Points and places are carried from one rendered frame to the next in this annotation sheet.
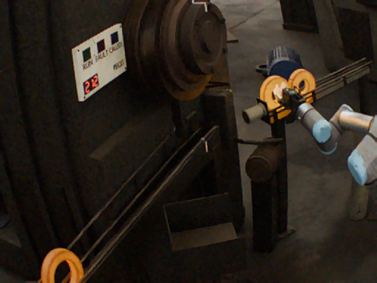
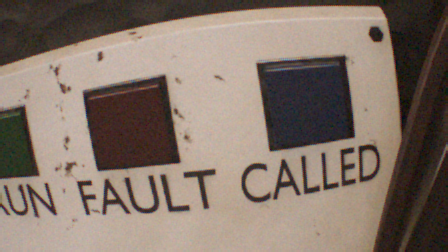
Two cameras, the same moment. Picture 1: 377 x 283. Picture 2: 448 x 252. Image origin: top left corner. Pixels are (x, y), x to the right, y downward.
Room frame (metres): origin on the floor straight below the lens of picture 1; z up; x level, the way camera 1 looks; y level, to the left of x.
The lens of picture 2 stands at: (1.60, -0.18, 1.39)
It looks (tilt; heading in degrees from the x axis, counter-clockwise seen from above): 24 degrees down; 63
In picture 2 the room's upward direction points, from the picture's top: 9 degrees counter-clockwise
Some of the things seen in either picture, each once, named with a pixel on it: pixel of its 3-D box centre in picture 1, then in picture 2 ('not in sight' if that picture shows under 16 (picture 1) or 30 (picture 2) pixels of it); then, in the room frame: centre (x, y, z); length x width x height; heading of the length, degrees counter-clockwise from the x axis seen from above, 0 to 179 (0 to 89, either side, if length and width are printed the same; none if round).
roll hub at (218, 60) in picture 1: (205, 36); not in sight; (1.96, -0.11, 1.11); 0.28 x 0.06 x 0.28; 149
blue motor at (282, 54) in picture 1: (286, 68); not in sight; (4.15, -0.82, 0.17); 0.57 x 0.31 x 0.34; 169
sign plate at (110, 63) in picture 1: (100, 60); (150, 211); (1.77, 0.24, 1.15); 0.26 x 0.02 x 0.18; 149
